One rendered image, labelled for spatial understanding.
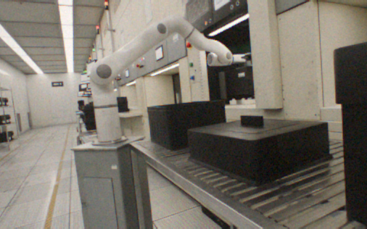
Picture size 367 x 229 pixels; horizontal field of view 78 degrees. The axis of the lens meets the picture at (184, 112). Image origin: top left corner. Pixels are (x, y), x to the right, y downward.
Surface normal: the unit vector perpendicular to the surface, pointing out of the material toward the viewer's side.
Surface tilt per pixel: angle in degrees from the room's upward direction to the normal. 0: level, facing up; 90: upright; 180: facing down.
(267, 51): 90
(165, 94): 90
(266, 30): 90
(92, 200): 90
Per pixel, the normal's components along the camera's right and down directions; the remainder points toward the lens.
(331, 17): 0.44, 0.02
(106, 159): -0.32, 0.10
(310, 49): -0.89, 0.12
